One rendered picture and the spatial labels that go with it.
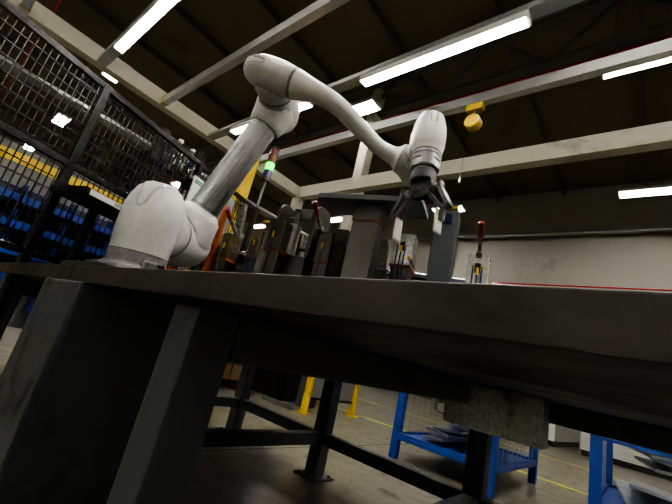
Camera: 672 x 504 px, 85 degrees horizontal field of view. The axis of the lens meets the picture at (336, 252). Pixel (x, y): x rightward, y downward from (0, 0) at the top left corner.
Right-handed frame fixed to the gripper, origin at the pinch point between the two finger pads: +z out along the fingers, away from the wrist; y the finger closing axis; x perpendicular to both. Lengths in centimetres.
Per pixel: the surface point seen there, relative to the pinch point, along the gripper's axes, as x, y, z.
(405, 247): 20.3, -19.6, -6.9
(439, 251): 13.2, -0.6, 0.1
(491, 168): 297, -130, -243
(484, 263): 33.1, 3.7, -3.1
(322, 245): 3.6, -45.9, -4.6
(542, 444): 67, 10, 48
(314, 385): 216, -283, 47
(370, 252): 3.6, -19.9, 1.7
